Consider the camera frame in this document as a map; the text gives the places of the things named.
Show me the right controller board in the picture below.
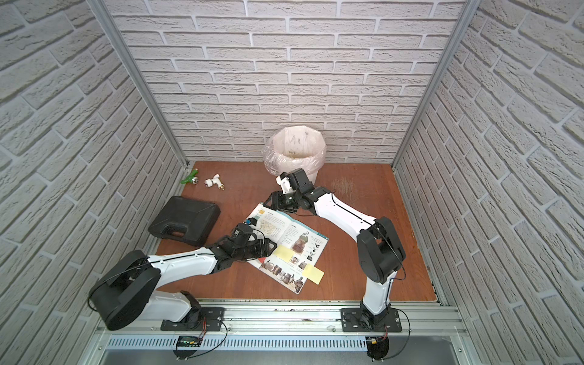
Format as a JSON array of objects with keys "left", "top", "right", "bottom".
[{"left": 366, "top": 336, "right": 390, "bottom": 361}]

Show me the left controller board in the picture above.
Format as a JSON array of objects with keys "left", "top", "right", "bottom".
[{"left": 176, "top": 335, "right": 204, "bottom": 349}]

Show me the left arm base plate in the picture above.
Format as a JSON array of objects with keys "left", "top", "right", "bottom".
[{"left": 161, "top": 307, "right": 225, "bottom": 332}]

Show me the yellow art textbook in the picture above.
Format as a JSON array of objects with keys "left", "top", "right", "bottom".
[{"left": 248, "top": 204, "right": 329, "bottom": 294}]

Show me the green pipe fitting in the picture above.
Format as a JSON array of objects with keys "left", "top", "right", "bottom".
[{"left": 180, "top": 168, "right": 199, "bottom": 185}]

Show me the white pipe fitting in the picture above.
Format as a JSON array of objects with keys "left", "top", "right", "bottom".
[{"left": 205, "top": 173, "right": 225, "bottom": 190}]

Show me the yellow sticky note on table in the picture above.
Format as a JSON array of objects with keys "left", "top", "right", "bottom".
[{"left": 303, "top": 265, "right": 324, "bottom": 285}]

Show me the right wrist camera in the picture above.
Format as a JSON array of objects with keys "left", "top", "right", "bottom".
[{"left": 276, "top": 176, "right": 295, "bottom": 194}]

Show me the clear pink bin liner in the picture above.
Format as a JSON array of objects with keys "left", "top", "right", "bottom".
[{"left": 262, "top": 125, "right": 328, "bottom": 179}]

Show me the aluminium frame rail front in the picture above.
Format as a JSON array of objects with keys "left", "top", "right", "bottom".
[{"left": 93, "top": 298, "right": 471, "bottom": 339}]

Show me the controller board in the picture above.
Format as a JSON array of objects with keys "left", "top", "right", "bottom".
[
  {"left": 366, "top": 336, "right": 390, "bottom": 361},
  {"left": 176, "top": 335, "right": 204, "bottom": 349}
]

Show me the yellow sticky note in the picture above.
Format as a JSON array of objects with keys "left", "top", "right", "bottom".
[
  {"left": 303, "top": 265, "right": 324, "bottom": 285},
  {"left": 272, "top": 245, "right": 296, "bottom": 262}
]

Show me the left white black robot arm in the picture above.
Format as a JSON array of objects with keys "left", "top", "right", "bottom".
[{"left": 87, "top": 223, "right": 278, "bottom": 331}]

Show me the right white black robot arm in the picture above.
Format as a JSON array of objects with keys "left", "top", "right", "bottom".
[{"left": 266, "top": 168, "right": 406, "bottom": 319}]

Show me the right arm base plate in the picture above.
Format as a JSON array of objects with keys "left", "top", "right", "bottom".
[{"left": 340, "top": 307, "right": 402, "bottom": 333}]

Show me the black plastic tool case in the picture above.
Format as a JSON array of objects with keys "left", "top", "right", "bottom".
[{"left": 148, "top": 196, "right": 221, "bottom": 247}]

